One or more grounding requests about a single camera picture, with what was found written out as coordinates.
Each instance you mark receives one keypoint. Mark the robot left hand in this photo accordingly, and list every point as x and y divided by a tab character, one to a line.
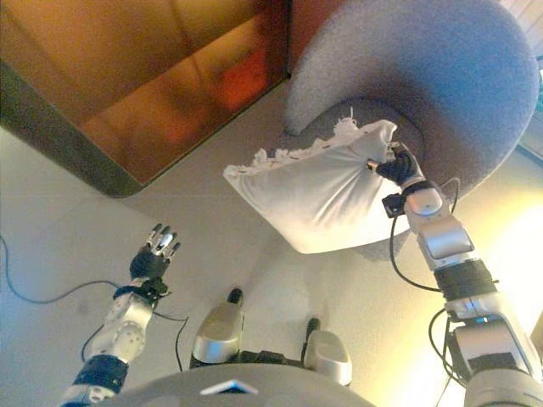
146	265

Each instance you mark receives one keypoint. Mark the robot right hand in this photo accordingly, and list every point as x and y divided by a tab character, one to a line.
401	167

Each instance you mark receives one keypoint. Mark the white fringed cushion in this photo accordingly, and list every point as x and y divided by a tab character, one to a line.
322	195

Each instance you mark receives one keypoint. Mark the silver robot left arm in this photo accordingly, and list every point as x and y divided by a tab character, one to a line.
127	330

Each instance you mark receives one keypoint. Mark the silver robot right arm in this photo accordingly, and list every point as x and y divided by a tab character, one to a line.
449	241

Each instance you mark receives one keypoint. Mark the silver robot left leg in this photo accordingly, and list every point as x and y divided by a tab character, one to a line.
218	330

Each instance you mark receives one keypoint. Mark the silver robot leg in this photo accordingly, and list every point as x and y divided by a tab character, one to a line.
218	330
328	352

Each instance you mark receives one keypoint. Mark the grey fabric armchair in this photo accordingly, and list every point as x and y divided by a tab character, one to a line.
445	63

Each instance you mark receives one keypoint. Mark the silver robot torso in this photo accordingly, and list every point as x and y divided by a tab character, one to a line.
237	388

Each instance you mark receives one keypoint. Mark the glossy brown cabinet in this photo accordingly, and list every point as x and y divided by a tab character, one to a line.
127	76

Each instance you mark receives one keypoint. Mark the silver robot right leg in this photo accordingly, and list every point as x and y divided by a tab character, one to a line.
328	352

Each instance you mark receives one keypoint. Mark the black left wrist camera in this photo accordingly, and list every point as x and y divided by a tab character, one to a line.
155	289

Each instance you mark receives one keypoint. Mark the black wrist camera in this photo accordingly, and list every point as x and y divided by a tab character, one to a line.
155	289
392	205

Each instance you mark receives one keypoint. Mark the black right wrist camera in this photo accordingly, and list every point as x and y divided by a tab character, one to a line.
392	205

